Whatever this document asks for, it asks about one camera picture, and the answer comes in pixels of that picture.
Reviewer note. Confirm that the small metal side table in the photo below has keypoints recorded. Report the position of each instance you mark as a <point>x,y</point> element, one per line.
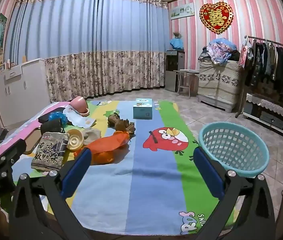
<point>186,71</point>

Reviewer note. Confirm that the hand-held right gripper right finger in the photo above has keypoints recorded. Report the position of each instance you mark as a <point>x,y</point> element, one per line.
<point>209,173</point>

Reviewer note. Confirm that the low cabinet with lace cloth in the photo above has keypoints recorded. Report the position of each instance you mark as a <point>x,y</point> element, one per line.
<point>271,112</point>

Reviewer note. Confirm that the blue bag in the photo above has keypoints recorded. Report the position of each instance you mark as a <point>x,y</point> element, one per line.
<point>176,44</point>

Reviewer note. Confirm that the colourful cartoon play mat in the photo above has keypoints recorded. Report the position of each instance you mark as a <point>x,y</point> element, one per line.
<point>154,180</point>

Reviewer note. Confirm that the teal plastic basket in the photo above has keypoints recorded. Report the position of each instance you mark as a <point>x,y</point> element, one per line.
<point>231,145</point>

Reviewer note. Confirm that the blue crumpled plastic wrap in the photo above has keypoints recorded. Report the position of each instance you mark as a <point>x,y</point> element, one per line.
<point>56,117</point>

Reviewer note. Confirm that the light blue tissue box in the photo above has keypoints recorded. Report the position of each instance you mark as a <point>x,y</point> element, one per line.
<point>142,112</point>

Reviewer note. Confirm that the pink hanging bag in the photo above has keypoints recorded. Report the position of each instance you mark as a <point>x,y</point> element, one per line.
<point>243,56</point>

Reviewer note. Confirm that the small potted plant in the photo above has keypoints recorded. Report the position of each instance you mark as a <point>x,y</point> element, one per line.
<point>177,35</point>

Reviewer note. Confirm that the pile of clothes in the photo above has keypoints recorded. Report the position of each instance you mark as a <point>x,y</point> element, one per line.
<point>221,50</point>

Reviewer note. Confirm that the brown dried husk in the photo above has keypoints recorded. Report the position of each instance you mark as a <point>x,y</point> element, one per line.
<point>113,120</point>
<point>126,128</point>

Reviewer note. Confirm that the white bottle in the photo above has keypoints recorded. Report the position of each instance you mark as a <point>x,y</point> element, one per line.
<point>7,64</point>

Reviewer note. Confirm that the white cabinet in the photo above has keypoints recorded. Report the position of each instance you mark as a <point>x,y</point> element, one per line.
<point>19,92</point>

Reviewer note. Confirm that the grey printed food package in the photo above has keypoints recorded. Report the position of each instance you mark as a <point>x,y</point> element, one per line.
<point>49,152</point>

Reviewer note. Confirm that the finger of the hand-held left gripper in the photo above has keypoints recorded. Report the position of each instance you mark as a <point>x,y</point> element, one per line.
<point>11,151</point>

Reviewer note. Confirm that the black cylinder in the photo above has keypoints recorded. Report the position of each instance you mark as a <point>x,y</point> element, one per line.
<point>51,127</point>

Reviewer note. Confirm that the red heart wall decoration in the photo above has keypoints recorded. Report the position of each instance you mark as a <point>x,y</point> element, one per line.
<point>216,17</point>

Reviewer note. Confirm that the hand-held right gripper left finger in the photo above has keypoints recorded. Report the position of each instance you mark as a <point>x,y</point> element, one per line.
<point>76,173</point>

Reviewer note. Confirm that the long landscape wall picture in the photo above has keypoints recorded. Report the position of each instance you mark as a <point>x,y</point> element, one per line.
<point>182,11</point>

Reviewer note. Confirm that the beige crumpled paper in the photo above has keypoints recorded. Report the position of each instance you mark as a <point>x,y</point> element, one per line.
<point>92,135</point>

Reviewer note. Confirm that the white and blue diaper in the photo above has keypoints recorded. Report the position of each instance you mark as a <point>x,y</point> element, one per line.
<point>81,122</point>

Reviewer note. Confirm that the beige plastic bowl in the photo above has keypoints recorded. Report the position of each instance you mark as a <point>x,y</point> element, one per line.
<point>75,140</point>

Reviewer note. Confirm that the blue and floral curtain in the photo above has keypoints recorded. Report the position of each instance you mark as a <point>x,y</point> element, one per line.
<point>81,42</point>

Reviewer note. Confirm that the orange plastic bag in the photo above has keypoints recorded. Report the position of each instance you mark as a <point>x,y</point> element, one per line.
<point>106,146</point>

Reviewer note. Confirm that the black flat case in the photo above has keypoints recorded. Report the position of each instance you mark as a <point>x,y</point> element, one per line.
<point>44,118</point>

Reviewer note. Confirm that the cabinet under patterned cloth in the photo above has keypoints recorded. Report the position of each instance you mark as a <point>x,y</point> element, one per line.
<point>219,85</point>

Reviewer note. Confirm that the clothes rack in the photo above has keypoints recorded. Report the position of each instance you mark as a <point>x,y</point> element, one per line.
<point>264,40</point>

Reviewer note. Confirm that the pink plastic cup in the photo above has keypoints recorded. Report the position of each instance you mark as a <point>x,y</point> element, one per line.
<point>77,105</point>

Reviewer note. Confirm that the row of hanging clothes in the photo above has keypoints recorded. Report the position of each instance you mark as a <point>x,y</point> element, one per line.
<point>279,67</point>

